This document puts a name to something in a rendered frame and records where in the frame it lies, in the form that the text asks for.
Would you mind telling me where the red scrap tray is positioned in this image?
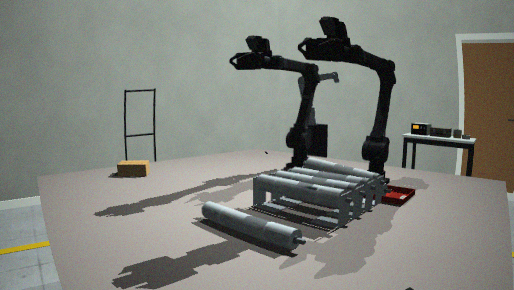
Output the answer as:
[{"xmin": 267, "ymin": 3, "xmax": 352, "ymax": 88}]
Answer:
[{"xmin": 381, "ymin": 185, "xmax": 415, "ymax": 205}]

